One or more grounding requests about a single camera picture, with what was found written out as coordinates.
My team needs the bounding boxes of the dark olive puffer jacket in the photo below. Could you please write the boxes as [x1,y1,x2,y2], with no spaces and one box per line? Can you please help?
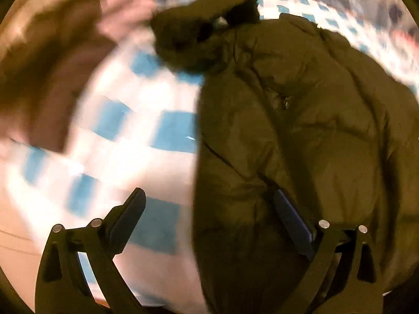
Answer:
[151,0,418,313]

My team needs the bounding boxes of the blue white checkered bed cover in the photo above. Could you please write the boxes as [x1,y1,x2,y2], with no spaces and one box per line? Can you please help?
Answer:
[1,0,418,313]

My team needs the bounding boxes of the brown garment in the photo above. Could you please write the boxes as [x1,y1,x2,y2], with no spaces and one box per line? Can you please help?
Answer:
[1,0,116,153]

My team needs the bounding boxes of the pink garment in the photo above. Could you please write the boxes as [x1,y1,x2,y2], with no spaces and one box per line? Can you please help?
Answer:
[97,0,157,42]

